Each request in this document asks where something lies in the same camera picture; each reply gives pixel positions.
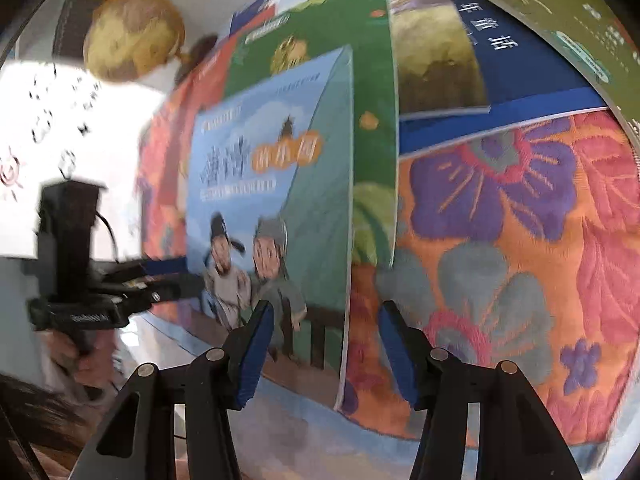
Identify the olive green insect cover book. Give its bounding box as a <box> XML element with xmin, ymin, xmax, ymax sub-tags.
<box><xmin>467</xmin><ymin>0</ymin><xmax>640</xmax><ymax>131</ymax></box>

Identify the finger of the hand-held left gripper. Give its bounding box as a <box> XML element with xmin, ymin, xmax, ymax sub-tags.
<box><xmin>112</xmin><ymin>276</ymin><xmax>207</xmax><ymax>307</ymax></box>
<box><xmin>107</xmin><ymin>256</ymin><xmax>189</xmax><ymax>284</ymax></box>

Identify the row of black books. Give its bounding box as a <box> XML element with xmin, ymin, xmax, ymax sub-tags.
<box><xmin>52</xmin><ymin>0</ymin><xmax>101</xmax><ymax>61</ymax></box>

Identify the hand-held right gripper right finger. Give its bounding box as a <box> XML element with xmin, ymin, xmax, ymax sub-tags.
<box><xmin>377</xmin><ymin>300</ymin><xmax>583</xmax><ymax>480</ymax></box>

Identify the green caterpillar cover book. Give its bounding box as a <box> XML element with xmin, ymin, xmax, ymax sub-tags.
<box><xmin>222</xmin><ymin>0</ymin><xmax>401</xmax><ymax>268</ymax></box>

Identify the person's left hand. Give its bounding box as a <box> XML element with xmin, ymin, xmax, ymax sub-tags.
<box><xmin>47</xmin><ymin>329</ymin><xmax>121</xmax><ymax>404</ymax></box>

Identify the sun wall decal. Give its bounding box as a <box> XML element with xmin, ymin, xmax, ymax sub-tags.
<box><xmin>0</xmin><ymin>147</ymin><xmax>26</xmax><ymax>201</ymax></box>

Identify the navy blue deer cover book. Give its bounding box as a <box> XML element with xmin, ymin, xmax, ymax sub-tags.
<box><xmin>397</xmin><ymin>0</ymin><xmax>611</xmax><ymax>158</ymax></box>

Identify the antique yellow globe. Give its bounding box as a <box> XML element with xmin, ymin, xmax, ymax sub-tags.
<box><xmin>82</xmin><ymin>0</ymin><xmax>221</xmax><ymax>83</ymax></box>

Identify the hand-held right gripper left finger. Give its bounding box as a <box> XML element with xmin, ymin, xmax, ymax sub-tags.
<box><xmin>77</xmin><ymin>299</ymin><xmax>276</xmax><ymax>480</ymax></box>

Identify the orange floral cloth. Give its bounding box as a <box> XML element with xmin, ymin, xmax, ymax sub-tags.
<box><xmin>135</xmin><ymin>35</ymin><xmax>640</xmax><ymax>456</ymax></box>

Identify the light blue cartoon poetry book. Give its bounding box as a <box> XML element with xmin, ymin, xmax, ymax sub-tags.
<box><xmin>185</xmin><ymin>45</ymin><xmax>353</xmax><ymax>413</ymax></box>

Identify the red poetry book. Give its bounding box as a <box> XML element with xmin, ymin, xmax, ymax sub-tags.
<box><xmin>170</xmin><ymin>40</ymin><xmax>241</xmax><ymax>171</ymax></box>

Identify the blue eagle cover book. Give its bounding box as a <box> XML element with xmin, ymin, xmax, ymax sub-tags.
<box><xmin>229</xmin><ymin>0</ymin><xmax>301</xmax><ymax>38</ymax></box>

